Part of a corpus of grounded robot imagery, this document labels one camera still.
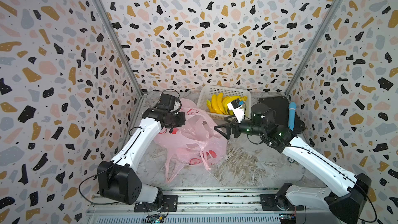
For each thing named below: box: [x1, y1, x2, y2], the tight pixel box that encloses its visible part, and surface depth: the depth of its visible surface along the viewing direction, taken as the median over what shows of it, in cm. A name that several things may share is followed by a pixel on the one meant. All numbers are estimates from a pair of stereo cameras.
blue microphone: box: [288, 101, 297, 131], surface depth 100 cm
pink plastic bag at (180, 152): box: [153, 138, 228, 182], surface depth 85 cm
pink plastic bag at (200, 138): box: [153, 98, 228, 162], surface depth 85 cm
